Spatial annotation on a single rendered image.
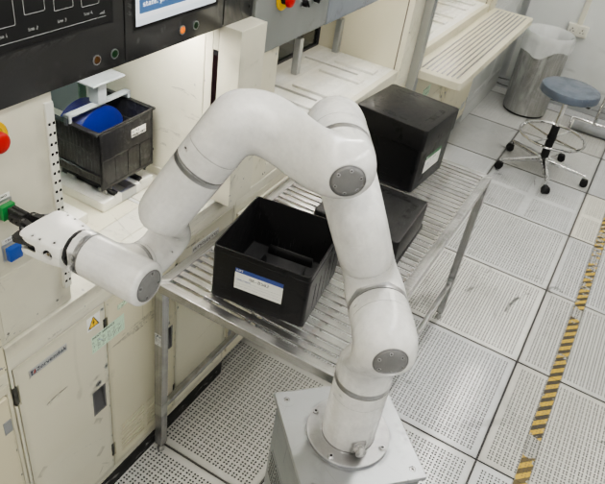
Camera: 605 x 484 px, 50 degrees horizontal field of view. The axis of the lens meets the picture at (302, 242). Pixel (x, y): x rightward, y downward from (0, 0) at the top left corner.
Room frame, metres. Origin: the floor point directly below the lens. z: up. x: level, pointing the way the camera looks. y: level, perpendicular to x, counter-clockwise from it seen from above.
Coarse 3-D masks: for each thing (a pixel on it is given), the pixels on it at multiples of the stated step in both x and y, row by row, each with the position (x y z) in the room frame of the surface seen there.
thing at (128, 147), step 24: (96, 96) 1.58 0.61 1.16; (120, 96) 1.66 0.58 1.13; (144, 120) 1.62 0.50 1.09; (72, 144) 1.50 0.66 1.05; (96, 144) 1.46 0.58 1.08; (120, 144) 1.53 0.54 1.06; (144, 144) 1.62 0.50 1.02; (72, 168) 1.50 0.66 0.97; (96, 168) 1.47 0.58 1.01; (120, 168) 1.53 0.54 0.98; (144, 168) 1.62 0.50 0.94
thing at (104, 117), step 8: (96, 112) 1.59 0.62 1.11; (104, 112) 1.61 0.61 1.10; (112, 112) 1.64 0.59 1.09; (120, 112) 1.67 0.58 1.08; (88, 120) 1.56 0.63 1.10; (96, 120) 1.59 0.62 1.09; (104, 120) 1.61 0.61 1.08; (112, 120) 1.64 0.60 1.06; (120, 120) 1.67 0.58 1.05; (88, 128) 1.56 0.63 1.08; (96, 128) 1.58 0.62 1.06; (104, 128) 1.61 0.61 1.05
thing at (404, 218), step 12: (384, 192) 1.84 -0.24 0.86; (396, 192) 1.85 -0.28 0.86; (384, 204) 1.77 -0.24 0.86; (396, 204) 1.78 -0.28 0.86; (408, 204) 1.79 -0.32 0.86; (420, 204) 1.81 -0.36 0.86; (324, 216) 1.66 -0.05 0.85; (396, 216) 1.71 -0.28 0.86; (408, 216) 1.72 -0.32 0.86; (420, 216) 1.75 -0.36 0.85; (396, 228) 1.64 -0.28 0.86; (408, 228) 1.66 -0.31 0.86; (420, 228) 1.81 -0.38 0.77; (396, 240) 1.58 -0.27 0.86; (408, 240) 1.68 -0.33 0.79; (396, 252) 1.57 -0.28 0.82
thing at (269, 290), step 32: (256, 224) 1.58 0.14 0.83; (288, 224) 1.55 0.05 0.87; (320, 224) 1.53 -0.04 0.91; (224, 256) 1.31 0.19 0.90; (256, 256) 1.51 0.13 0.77; (288, 256) 1.52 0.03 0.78; (320, 256) 1.52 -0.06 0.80; (224, 288) 1.31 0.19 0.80; (256, 288) 1.28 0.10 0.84; (288, 288) 1.26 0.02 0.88; (320, 288) 1.36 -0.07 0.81; (288, 320) 1.26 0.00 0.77
